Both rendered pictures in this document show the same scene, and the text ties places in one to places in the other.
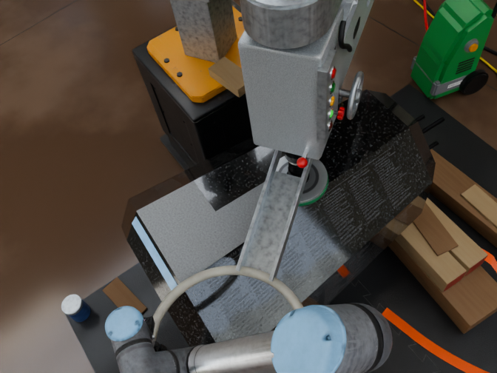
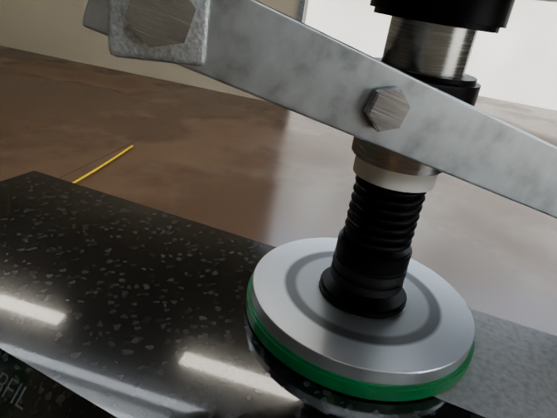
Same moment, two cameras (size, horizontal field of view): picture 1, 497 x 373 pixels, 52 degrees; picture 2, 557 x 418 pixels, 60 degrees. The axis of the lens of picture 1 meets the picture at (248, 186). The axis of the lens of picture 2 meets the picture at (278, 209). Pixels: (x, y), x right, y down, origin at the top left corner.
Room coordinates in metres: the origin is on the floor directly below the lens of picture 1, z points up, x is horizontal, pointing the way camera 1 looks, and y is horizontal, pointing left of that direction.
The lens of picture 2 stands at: (1.36, 0.01, 1.15)
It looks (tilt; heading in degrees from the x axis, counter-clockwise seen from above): 25 degrees down; 223
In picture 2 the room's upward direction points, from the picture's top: 9 degrees clockwise
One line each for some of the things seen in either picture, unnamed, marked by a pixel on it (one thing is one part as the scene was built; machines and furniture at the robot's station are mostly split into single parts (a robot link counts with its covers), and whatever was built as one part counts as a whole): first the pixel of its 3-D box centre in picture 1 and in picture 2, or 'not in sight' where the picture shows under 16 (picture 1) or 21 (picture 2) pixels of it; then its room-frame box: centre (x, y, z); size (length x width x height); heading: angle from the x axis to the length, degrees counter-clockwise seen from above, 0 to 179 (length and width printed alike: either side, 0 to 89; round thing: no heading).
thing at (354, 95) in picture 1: (344, 93); not in sight; (1.05, -0.35, 1.24); 0.15 x 0.10 x 0.15; 150
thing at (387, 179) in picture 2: not in sight; (398, 157); (1.01, -0.18, 1.03); 0.07 x 0.07 x 0.04
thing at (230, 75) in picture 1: (231, 76); not in sight; (1.66, -0.02, 0.81); 0.20 x 0.10 x 0.05; 34
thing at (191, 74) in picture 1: (211, 49); not in sight; (1.91, 0.04, 0.76); 0.49 x 0.49 x 0.05; 26
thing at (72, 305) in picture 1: (76, 308); not in sight; (1.03, 0.96, 0.08); 0.10 x 0.10 x 0.13
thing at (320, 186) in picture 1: (297, 177); (360, 296); (1.01, -0.18, 0.89); 0.21 x 0.21 x 0.01
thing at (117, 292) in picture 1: (124, 299); not in sight; (1.05, 0.73, 0.02); 0.25 x 0.10 x 0.01; 36
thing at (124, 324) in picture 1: (128, 331); not in sight; (0.45, 0.36, 1.22); 0.10 x 0.09 x 0.12; 15
